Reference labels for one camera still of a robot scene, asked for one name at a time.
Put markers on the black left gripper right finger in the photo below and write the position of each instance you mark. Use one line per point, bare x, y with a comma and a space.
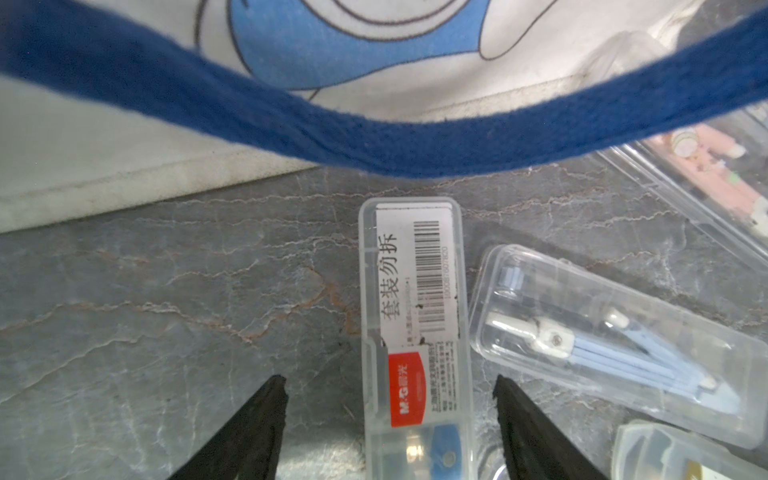
533, 446

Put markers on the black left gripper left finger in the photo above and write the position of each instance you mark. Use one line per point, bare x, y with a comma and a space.
248, 446

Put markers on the clear long compass case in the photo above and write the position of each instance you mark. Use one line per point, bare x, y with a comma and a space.
649, 450

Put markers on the clear case with red label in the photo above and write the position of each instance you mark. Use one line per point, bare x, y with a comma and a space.
416, 361

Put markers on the white canvas cartoon tote bag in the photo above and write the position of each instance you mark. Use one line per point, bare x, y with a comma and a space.
107, 105

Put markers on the clear case pink compass right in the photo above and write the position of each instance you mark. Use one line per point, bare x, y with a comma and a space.
713, 173

